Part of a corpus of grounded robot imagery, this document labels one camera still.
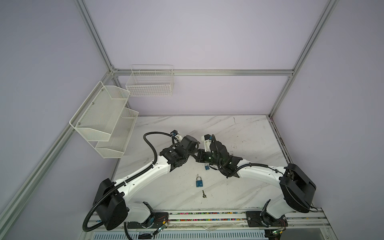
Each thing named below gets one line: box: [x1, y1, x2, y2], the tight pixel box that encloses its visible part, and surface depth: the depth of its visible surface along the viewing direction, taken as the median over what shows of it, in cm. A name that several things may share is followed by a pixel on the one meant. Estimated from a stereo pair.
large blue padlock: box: [196, 176, 203, 188], surface depth 88 cm
